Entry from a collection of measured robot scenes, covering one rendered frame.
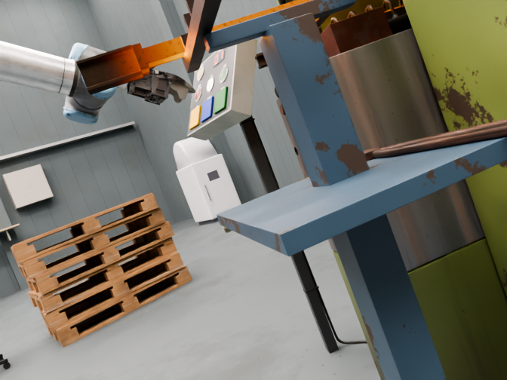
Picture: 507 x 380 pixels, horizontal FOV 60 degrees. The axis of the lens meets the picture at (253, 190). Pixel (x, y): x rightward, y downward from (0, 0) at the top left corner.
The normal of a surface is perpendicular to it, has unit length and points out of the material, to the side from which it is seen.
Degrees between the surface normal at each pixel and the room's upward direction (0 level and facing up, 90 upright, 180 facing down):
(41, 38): 90
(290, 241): 90
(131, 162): 90
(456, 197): 90
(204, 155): 72
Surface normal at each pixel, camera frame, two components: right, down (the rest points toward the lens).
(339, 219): 0.22, -0.01
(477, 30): -0.92, 0.36
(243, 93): 0.53, -0.15
